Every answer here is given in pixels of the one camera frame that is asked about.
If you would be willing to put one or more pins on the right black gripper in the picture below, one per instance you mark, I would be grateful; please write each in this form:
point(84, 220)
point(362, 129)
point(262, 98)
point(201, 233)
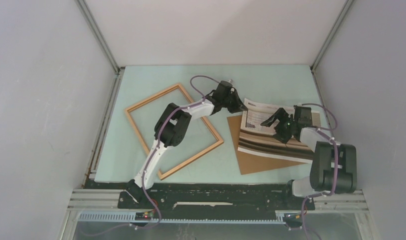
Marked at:
point(282, 115)

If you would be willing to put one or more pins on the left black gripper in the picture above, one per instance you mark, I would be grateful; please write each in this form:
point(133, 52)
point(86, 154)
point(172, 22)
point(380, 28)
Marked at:
point(238, 107)

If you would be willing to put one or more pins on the printed photo sheet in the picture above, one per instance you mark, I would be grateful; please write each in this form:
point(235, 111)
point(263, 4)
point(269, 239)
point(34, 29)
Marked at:
point(258, 140)

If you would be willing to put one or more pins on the brown cardboard backing board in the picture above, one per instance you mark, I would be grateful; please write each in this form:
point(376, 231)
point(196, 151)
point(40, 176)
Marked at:
point(249, 163)

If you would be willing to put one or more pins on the wooden picture frame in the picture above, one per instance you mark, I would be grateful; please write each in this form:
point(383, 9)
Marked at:
point(176, 87)

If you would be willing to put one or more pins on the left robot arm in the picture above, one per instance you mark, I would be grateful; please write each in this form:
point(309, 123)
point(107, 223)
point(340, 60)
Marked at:
point(171, 128)

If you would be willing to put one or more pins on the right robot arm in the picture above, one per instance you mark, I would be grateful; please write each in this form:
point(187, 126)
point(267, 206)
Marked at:
point(334, 164)

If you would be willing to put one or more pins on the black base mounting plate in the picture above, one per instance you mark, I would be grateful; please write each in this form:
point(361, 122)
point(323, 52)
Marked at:
point(217, 202)

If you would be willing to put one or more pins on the small green circuit board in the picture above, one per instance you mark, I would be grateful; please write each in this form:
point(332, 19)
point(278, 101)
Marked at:
point(143, 216)

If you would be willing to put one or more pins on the aluminium rail frame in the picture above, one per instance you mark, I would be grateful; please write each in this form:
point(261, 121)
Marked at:
point(100, 205)

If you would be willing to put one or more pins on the left corner metal post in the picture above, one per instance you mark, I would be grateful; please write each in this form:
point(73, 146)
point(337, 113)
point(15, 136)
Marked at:
point(114, 88)

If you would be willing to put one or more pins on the corner metal post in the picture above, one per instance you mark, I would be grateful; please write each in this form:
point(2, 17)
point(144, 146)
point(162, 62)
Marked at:
point(326, 44)
point(114, 88)

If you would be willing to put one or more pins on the right corner metal post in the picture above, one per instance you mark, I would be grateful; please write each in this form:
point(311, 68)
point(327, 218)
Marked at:
point(326, 44)

